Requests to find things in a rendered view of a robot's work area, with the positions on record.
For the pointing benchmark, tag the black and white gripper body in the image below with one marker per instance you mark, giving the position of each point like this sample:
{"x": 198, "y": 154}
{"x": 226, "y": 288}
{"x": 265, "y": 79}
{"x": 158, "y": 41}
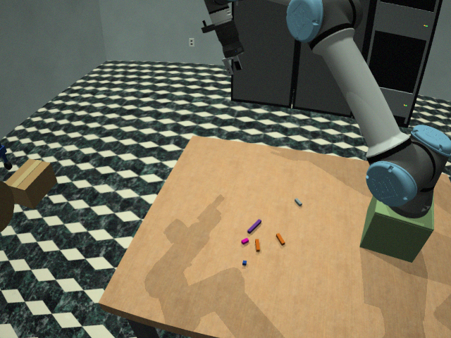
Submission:
{"x": 226, "y": 32}

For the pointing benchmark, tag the purple rod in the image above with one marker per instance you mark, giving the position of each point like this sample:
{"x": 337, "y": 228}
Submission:
{"x": 255, "y": 225}

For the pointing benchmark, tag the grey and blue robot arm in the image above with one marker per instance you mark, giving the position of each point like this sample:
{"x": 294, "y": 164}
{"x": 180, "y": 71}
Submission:
{"x": 403, "y": 169}

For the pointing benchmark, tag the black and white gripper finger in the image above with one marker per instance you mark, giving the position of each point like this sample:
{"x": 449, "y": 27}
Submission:
{"x": 237, "y": 62}
{"x": 227, "y": 65}

